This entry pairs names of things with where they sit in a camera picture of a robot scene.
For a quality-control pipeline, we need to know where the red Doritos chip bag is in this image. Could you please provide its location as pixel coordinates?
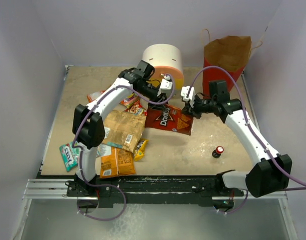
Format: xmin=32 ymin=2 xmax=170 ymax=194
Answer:
xmin=145 ymin=105 xmax=193 ymax=136

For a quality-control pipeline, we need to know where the large gold snack bag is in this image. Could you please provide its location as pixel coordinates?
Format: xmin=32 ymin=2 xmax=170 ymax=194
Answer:
xmin=102 ymin=110 xmax=146 ymax=153

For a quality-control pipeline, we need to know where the red paper bag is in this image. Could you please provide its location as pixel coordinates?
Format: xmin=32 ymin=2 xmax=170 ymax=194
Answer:
xmin=202 ymin=35 xmax=263 ymax=95

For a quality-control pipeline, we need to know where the orange Kettle chip bag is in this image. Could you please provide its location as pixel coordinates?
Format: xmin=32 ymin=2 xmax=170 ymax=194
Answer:
xmin=98 ymin=144 xmax=136 ymax=179

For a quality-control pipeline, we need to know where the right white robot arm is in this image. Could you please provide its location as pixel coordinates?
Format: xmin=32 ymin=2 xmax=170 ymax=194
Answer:
xmin=180 ymin=80 xmax=292 ymax=198

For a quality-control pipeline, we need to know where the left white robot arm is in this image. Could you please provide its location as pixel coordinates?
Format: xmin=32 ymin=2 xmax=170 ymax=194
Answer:
xmin=71 ymin=60 xmax=175 ymax=196

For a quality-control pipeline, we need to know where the orange Fox's candy bag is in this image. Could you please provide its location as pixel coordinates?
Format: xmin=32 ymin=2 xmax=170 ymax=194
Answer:
xmin=86 ymin=90 xmax=104 ymax=103

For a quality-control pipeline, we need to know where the teal Fox's candy bag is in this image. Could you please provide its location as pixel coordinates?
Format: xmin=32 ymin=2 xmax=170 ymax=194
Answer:
xmin=59 ymin=142 xmax=79 ymax=172

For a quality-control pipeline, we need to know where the red noodle snack packet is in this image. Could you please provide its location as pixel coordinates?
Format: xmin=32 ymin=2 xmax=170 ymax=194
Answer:
xmin=125 ymin=101 xmax=147 ymax=116

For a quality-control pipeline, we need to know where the colourful candy packet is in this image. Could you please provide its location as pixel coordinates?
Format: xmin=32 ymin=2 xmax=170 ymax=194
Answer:
xmin=120 ymin=93 xmax=140 ymax=109

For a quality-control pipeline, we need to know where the small three-drawer cabinet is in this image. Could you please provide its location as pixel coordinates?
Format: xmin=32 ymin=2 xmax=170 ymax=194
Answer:
xmin=142 ymin=43 xmax=184 ymax=98

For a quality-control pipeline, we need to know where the small red-capped bottle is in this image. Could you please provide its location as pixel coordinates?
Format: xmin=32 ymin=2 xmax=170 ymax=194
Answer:
xmin=212 ymin=146 xmax=224 ymax=159

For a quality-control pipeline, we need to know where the yellow M&M's packet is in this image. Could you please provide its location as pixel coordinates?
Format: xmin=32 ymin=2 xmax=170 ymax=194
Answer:
xmin=134 ymin=138 xmax=149 ymax=162

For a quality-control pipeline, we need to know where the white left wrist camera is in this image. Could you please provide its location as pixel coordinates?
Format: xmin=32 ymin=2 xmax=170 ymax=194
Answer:
xmin=157 ymin=73 xmax=173 ymax=97

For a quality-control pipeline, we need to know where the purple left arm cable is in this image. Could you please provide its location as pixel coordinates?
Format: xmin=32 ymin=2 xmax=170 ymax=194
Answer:
xmin=72 ymin=73 xmax=172 ymax=222

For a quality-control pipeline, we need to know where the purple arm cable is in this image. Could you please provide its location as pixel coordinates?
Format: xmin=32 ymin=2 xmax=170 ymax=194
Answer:
xmin=72 ymin=73 xmax=172 ymax=222
xmin=189 ymin=66 xmax=306 ymax=215

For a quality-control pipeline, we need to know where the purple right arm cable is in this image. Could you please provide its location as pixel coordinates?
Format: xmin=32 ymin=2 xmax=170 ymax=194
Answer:
xmin=189 ymin=66 xmax=306 ymax=215

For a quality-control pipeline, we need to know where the aluminium table rail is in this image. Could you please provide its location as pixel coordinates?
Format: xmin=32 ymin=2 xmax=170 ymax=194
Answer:
xmin=23 ymin=179 xmax=67 ymax=199

